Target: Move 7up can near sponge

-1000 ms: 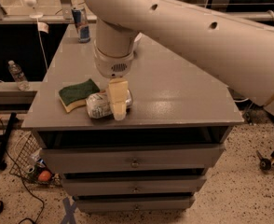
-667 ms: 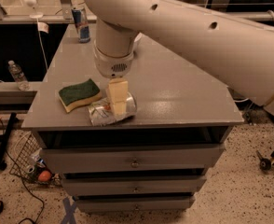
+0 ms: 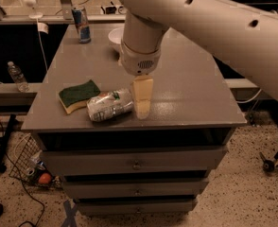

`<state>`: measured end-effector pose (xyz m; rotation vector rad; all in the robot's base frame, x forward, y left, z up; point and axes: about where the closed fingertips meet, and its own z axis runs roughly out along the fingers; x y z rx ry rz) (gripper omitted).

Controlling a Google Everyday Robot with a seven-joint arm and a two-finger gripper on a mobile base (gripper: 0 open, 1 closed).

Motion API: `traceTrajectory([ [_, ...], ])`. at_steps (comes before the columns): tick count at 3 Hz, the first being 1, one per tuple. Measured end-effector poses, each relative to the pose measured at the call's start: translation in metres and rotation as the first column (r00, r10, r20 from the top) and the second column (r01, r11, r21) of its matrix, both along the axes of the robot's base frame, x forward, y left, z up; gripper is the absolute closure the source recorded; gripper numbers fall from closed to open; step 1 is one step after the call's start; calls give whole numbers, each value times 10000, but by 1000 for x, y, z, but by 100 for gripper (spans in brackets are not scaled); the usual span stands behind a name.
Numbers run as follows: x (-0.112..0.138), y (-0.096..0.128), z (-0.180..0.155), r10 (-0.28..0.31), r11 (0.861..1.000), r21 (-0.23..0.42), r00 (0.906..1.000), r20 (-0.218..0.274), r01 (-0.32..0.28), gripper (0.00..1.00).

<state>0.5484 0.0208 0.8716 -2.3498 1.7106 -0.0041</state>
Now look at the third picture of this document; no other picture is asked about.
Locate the orange fruit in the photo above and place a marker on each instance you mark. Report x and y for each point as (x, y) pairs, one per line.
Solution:
(45, 178)

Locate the blue red bull can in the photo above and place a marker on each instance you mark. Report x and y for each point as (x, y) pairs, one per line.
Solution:
(82, 24)

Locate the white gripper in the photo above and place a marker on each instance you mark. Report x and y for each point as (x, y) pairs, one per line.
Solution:
(139, 62)

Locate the silver green 7up can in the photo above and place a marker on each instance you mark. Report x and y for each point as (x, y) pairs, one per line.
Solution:
(110, 104)

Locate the black caster wheel stand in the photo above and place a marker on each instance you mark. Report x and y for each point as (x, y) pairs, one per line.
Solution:
(276, 160)

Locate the clear plastic water bottle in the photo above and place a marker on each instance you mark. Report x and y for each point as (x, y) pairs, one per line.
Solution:
(18, 77)

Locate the wire basket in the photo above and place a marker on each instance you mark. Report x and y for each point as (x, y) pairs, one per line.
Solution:
(28, 167)

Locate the grey drawer cabinet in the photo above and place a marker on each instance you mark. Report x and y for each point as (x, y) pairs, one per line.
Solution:
(129, 165)

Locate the white round device on stand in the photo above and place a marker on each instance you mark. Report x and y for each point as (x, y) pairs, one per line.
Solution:
(34, 14)

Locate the green yellow sponge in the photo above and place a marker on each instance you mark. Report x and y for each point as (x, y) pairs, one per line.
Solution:
(76, 97)

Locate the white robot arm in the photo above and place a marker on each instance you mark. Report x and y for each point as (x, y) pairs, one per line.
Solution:
(242, 37)

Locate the white bowl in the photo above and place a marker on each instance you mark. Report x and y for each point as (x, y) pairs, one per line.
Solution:
(115, 37)

